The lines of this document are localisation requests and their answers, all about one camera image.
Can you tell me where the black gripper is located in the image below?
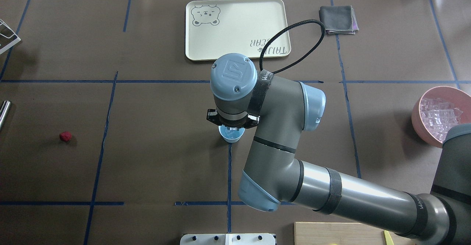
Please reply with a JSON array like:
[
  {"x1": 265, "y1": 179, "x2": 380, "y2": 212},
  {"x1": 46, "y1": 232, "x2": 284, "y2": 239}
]
[{"x1": 206, "y1": 109, "x2": 260, "y2": 129}]

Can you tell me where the blue plastic cup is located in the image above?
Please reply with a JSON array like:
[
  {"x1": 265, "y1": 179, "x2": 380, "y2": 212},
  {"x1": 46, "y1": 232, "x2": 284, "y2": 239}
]
[{"x1": 219, "y1": 125, "x2": 245, "y2": 143}]

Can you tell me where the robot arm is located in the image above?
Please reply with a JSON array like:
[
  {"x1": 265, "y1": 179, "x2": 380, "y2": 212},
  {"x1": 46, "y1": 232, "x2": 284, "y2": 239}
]
[{"x1": 206, "y1": 53, "x2": 470, "y2": 245}]

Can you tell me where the pile of ice cubes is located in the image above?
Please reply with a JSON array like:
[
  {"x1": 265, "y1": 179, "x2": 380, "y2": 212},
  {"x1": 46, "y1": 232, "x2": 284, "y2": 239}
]
[{"x1": 419, "y1": 97, "x2": 463, "y2": 141}]

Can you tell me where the beige bear tray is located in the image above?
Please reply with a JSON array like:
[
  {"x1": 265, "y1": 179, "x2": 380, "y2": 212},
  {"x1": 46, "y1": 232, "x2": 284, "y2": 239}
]
[{"x1": 185, "y1": 0, "x2": 291, "y2": 61}]

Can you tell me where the wooden cutting board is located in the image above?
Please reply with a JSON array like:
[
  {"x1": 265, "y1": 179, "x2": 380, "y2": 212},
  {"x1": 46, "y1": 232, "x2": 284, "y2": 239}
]
[{"x1": 293, "y1": 222, "x2": 405, "y2": 245}]

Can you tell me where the grey folded cloth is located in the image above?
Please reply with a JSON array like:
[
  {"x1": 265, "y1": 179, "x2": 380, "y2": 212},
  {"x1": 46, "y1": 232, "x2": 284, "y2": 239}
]
[{"x1": 319, "y1": 5, "x2": 359, "y2": 35}]

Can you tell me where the yellow knife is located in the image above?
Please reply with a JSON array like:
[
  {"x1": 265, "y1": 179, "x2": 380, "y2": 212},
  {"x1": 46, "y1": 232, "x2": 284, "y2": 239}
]
[{"x1": 383, "y1": 230, "x2": 395, "y2": 245}]

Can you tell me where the red strawberry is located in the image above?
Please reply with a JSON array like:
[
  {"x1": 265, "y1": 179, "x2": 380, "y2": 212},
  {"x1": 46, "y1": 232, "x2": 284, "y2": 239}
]
[{"x1": 59, "y1": 131, "x2": 72, "y2": 142}]

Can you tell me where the pink bowl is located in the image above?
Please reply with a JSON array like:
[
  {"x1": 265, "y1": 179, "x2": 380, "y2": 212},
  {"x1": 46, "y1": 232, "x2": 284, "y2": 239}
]
[{"x1": 411, "y1": 86, "x2": 471, "y2": 148}]

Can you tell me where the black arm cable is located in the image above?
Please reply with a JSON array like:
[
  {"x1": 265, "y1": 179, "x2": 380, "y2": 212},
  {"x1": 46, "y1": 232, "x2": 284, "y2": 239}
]
[{"x1": 259, "y1": 19, "x2": 326, "y2": 74}]

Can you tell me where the white camera pole base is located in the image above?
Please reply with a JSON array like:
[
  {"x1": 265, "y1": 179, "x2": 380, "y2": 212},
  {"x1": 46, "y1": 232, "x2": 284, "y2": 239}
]
[{"x1": 180, "y1": 233, "x2": 277, "y2": 245}]

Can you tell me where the white wire cup rack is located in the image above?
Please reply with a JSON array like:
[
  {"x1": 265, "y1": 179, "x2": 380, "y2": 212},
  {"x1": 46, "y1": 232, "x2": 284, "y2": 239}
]
[{"x1": 0, "y1": 19, "x2": 21, "y2": 54}]

